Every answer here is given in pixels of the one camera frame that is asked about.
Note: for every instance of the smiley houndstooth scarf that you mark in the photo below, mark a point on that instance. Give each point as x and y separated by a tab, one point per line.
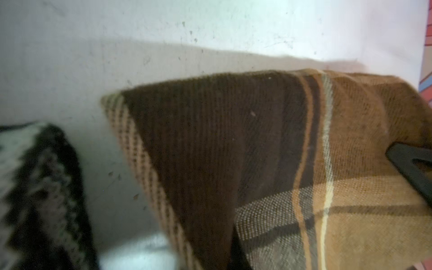
44	220

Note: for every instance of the brown plaid scarf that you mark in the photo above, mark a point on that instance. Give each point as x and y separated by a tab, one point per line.
281	170

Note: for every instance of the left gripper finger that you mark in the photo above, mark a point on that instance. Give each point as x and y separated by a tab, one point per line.
405	158

